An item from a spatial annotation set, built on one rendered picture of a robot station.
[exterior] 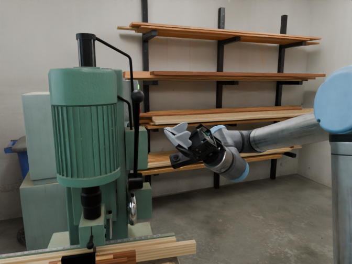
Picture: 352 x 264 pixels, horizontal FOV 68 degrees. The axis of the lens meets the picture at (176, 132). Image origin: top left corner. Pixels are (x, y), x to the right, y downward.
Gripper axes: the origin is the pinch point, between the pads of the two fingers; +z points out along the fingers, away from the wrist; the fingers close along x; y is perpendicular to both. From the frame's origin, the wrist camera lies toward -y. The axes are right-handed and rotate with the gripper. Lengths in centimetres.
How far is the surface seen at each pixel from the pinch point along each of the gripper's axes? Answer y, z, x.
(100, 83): -2.0, 20.2, -7.3
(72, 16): -88, -3, -240
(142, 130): -15.2, -7.5, -17.4
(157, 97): -89, -123, -201
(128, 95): -14.8, -1.3, -32.6
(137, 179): -24.9, -11.9, -3.1
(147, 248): -30.6, -19.0, 17.6
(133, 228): -57, -38, -4
